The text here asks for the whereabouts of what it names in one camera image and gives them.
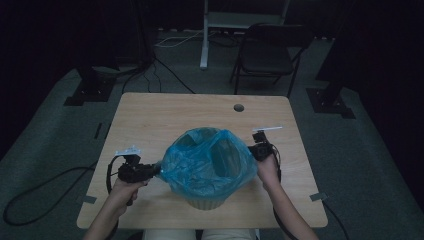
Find green plastic bin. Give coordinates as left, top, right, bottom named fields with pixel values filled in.
left=185, top=194, right=229, bottom=212

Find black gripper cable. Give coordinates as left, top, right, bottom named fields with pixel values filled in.
left=2, top=153, right=126, bottom=240
left=270, top=143, right=351, bottom=240

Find blue plastic bag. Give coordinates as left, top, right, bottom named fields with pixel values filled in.
left=158, top=126, right=259, bottom=203

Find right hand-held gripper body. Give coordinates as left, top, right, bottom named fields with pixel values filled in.
left=251, top=125, right=284, bottom=163

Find person's left hand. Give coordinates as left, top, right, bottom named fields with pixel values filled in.
left=109, top=180, right=150, bottom=215

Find black folding chair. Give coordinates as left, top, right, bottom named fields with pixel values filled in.
left=229, top=22, right=315, bottom=100

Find person's right hand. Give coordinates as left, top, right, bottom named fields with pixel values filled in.
left=256, top=154, right=283, bottom=195

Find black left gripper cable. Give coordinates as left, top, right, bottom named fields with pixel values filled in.
left=2, top=153, right=126, bottom=240

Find white metal desk frame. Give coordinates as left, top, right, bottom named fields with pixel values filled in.
left=198, top=0, right=292, bottom=71

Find white floor cable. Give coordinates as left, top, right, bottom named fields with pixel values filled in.
left=154, top=29, right=206, bottom=49

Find black floor strip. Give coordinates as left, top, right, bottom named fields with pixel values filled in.
left=93, top=122, right=104, bottom=141

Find black stand pole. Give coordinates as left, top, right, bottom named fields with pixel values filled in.
left=132, top=0, right=157, bottom=71

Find black floor cables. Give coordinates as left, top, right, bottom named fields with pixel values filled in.
left=120, top=57, right=197, bottom=95

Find black stand base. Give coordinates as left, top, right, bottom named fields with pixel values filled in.
left=305, top=78, right=356, bottom=120
left=63, top=65, right=118, bottom=107

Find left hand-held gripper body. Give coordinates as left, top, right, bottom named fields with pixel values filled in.
left=114, top=145, right=151, bottom=184

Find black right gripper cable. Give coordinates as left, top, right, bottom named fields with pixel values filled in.
left=270, top=143, right=351, bottom=240

